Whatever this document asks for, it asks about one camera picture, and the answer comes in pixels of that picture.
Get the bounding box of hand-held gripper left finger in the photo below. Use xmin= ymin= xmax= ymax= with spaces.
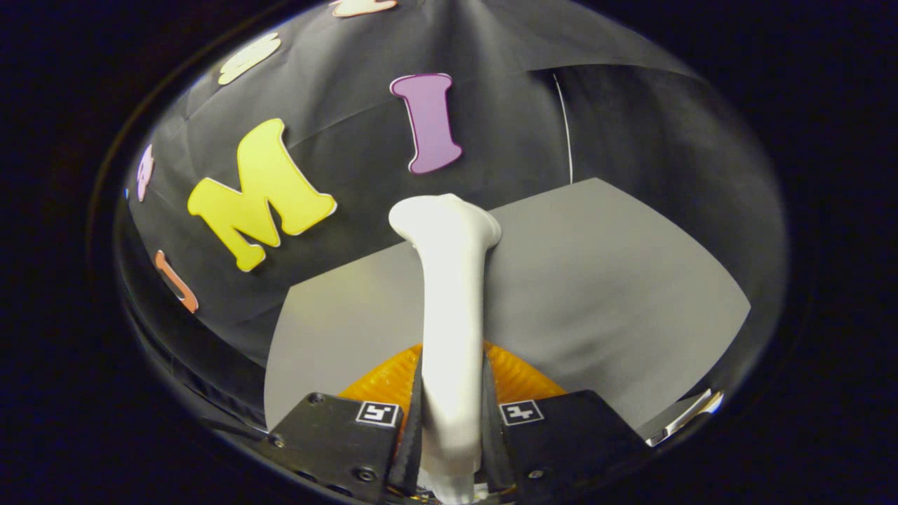
xmin=260 ymin=344 xmax=426 ymax=505

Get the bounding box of black backdrop cloth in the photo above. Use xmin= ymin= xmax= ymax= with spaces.
xmin=116 ymin=0 xmax=786 ymax=436

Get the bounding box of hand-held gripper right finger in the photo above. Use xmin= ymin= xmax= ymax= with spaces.
xmin=481 ymin=342 xmax=650 ymax=502

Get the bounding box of grey and beige cabinet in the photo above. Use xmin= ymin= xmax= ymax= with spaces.
xmin=264 ymin=177 xmax=751 ymax=439

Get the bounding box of white garment steamer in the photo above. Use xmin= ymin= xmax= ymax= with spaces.
xmin=388 ymin=194 xmax=503 ymax=505

